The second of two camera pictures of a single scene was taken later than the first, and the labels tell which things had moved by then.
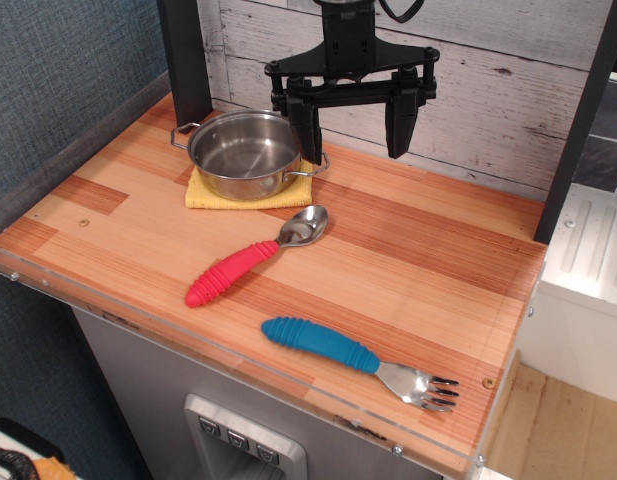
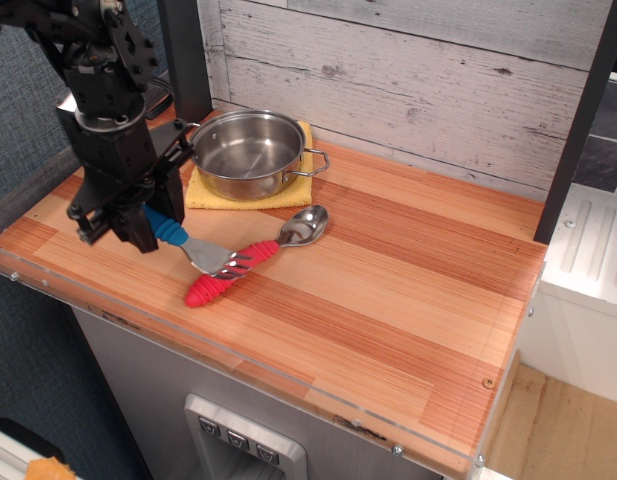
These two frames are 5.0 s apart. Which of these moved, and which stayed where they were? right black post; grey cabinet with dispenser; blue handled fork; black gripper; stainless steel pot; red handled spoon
Moved: blue handled fork; black gripper
Stayed: red handled spoon; stainless steel pot; right black post; grey cabinet with dispenser
